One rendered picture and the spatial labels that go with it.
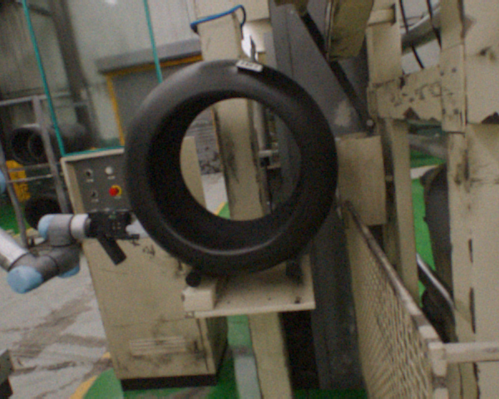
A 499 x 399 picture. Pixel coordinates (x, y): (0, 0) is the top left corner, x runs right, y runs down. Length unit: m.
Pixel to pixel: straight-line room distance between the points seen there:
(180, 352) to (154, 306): 0.27
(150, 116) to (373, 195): 0.74
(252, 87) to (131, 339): 1.56
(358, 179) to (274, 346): 0.73
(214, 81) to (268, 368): 1.14
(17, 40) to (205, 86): 11.98
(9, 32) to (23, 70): 1.03
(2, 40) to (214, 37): 11.89
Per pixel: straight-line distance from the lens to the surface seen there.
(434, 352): 0.56
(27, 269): 1.19
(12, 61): 12.88
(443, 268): 1.73
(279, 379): 1.67
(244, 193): 1.35
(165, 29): 10.94
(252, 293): 1.16
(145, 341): 2.12
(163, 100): 0.97
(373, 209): 1.31
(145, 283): 1.96
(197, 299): 1.10
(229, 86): 0.93
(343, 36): 1.13
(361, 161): 1.27
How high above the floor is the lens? 1.31
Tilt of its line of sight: 11 degrees down
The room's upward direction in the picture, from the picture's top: 9 degrees counter-clockwise
